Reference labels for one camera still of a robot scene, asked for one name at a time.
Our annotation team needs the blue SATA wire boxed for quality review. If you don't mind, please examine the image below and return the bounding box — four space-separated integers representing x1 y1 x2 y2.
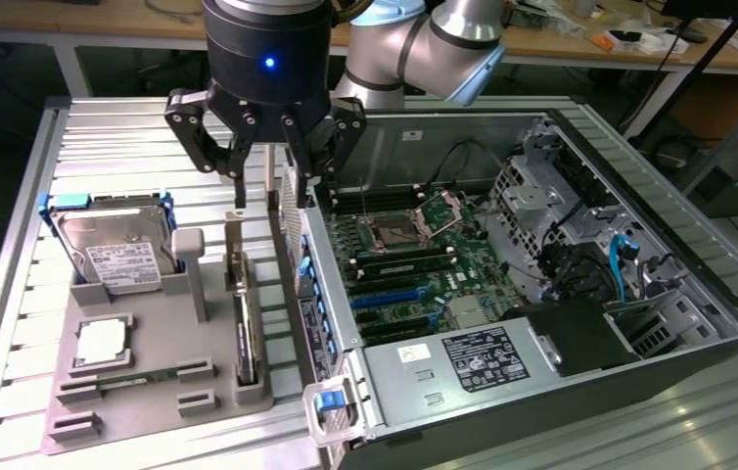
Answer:
607 233 640 304

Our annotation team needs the silver chipset heat sink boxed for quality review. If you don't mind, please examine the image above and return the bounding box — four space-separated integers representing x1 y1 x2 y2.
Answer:
445 299 495 330

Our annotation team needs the wooden desk white frame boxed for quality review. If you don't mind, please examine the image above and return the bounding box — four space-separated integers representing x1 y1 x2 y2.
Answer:
0 0 351 99
502 0 738 141

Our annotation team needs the black installed RAM stick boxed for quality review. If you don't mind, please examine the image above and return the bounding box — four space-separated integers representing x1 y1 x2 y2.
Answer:
353 250 461 281

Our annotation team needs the green motherboard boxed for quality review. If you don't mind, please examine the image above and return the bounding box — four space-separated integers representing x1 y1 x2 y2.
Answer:
323 184 522 347

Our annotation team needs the CPU chip with silver lid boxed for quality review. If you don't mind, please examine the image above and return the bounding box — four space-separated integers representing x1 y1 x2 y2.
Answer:
74 318 134 367

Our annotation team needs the thin socket locking lever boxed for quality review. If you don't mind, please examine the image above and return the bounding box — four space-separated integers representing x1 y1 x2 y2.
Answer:
355 179 374 224

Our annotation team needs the black plastic air shroud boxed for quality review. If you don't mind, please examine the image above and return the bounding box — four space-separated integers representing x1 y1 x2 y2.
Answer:
501 302 646 379

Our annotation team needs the CPU socket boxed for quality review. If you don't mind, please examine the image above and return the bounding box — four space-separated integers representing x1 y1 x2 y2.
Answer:
366 214 429 252

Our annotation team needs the graphics card with metal bracket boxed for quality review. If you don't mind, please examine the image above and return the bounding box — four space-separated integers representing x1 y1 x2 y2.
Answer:
221 209 267 391

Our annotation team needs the grey parts rack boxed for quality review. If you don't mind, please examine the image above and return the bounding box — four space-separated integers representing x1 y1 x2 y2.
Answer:
38 227 278 445

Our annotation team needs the black wire bundle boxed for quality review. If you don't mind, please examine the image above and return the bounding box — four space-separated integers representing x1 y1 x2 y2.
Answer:
534 242 615 301

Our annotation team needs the open black PC case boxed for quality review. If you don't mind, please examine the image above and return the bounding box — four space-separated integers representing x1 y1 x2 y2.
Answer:
263 95 738 470

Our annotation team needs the black expansion slot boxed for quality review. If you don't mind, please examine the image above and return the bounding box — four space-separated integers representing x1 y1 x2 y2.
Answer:
359 316 437 340

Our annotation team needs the green RAM stick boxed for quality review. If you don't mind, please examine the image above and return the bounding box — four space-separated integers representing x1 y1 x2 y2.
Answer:
94 366 182 392

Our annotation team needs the case handle with blue latch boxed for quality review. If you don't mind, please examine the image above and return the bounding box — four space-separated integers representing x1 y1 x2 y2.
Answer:
301 375 374 447

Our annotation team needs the metal socket cover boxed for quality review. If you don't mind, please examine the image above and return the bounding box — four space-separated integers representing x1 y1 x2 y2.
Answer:
410 189 469 231

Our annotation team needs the black tripod pole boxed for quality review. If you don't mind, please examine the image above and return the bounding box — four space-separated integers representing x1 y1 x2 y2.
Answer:
681 0 738 107

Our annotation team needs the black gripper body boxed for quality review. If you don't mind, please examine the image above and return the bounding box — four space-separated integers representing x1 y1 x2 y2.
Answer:
203 0 333 146

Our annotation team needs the hard disk in blue carrier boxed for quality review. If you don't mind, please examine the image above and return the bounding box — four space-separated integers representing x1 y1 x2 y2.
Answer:
36 189 182 296

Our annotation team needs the silver power supply unit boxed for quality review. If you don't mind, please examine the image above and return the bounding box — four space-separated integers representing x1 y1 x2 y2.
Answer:
359 316 570 428

